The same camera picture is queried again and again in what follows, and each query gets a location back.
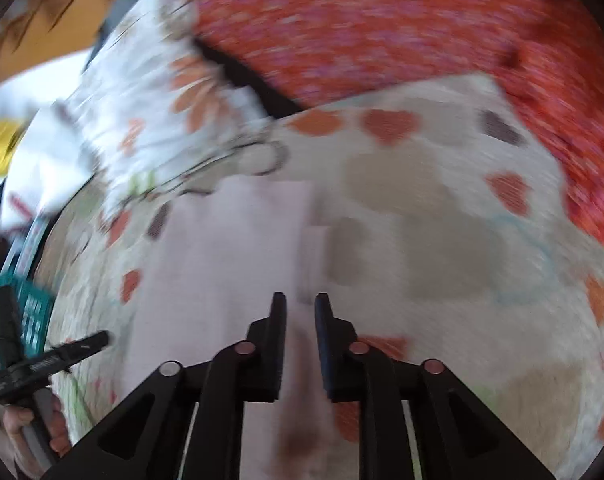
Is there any red patterned blanket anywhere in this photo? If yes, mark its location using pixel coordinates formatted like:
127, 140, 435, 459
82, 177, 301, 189
192, 0, 604, 252

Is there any light pink cloth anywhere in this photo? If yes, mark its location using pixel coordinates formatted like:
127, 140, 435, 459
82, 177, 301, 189
130, 175, 335, 480

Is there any heart-printed blanket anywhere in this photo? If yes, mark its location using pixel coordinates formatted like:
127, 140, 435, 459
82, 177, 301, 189
46, 72, 604, 480

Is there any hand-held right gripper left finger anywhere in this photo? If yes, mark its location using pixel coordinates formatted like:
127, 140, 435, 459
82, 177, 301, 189
47, 292, 287, 480

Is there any white cloth with yellow print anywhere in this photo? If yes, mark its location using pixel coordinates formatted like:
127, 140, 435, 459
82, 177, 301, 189
0, 54, 95, 233

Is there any white floral cloth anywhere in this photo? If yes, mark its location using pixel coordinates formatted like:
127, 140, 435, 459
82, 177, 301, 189
57, 0, 289, 221

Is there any teal plastic basket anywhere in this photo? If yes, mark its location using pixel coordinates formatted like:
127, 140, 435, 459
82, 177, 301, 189
0, 212, 57, 367

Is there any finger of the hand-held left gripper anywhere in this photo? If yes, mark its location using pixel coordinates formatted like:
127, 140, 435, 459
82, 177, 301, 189
49, 330, 109, 368
0, 285, 24, 367

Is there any person's left hand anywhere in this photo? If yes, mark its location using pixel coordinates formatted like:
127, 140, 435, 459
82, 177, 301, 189
3, 394, 74, 478

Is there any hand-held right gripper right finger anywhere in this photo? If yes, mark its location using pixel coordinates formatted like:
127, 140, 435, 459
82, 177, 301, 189
315, 293, 557, 480

